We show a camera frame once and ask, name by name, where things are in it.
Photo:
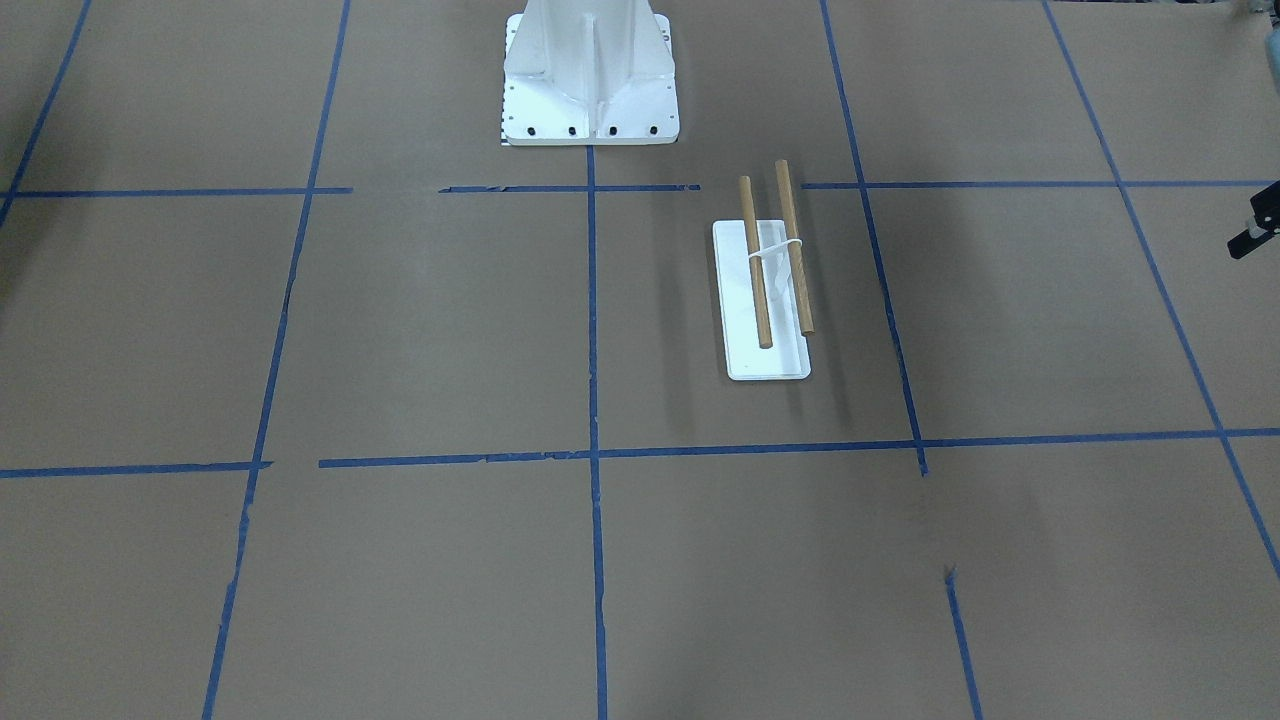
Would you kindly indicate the white towel rack base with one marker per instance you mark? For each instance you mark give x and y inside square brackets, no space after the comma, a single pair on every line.
[789,358]

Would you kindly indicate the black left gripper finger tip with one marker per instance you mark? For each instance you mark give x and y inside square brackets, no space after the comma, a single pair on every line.
[1262,225]

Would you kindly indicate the white rack bracket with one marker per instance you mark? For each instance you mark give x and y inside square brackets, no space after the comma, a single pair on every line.
[777,266]

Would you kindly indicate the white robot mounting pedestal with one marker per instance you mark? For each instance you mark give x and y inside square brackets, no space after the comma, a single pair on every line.
[579,73]

